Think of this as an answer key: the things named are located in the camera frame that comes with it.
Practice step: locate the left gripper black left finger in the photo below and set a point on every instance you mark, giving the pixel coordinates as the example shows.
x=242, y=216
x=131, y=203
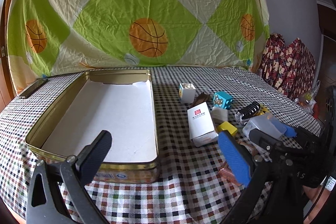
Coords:
x=45, y=203

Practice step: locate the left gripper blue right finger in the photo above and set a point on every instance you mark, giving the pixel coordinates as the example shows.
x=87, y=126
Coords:
x=247, y=171

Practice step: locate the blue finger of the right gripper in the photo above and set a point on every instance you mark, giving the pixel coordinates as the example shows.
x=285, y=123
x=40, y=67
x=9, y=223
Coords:
x=284, y=129

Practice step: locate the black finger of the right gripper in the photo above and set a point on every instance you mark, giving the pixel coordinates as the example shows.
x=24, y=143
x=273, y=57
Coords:
x=265, y=141

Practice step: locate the copper brown small box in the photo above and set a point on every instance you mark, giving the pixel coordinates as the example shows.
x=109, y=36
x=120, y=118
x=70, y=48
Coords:
x=225, y=171

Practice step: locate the black hair brush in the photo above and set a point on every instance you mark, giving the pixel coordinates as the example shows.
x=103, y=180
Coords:
x=248, y=111

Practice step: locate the small yellow block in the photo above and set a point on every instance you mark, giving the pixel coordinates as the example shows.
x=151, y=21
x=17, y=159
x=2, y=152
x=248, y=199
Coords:
x=227, y=126

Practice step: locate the small white box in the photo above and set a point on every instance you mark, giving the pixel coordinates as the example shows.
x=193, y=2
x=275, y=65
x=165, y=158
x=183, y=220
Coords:
x=219, y=115

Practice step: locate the white red-logo carton box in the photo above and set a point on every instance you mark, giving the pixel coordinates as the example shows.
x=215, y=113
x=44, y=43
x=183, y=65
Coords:
x=201, y=127

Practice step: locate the brown wooden comb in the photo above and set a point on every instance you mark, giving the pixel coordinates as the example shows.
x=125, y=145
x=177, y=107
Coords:
x=203, y=97

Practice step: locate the yellow cartoon face block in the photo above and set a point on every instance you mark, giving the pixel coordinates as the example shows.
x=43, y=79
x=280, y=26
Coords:
x=263, y=110

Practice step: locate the person right hand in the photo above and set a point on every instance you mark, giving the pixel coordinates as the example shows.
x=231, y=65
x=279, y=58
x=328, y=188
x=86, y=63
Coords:
x=312, y=194

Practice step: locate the clear plastic bag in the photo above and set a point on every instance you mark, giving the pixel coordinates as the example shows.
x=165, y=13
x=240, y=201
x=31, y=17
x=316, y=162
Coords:
x=307, y=100

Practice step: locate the checkered tablecloth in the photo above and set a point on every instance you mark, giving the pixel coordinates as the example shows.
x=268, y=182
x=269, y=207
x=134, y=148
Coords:
x=189, y=189

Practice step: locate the blue bear toy block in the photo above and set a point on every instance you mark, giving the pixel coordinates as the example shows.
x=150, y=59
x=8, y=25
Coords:
x=222, y=100

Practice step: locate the red bear pattern cloth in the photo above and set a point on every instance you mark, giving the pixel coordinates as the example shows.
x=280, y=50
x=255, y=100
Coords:
x=289, y=69

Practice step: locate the white toy block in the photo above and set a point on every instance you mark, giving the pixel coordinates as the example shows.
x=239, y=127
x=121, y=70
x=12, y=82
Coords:
x=186, y=92

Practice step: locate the gold metal tin box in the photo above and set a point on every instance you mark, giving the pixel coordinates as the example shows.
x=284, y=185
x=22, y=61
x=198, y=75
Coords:
x=119, y=101

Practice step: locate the black phone on table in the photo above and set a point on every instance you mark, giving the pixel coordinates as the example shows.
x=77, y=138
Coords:
x=32, y=88

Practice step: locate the sports pattern bed sheet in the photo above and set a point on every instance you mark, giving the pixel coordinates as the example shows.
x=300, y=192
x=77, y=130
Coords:
x=52, y=37

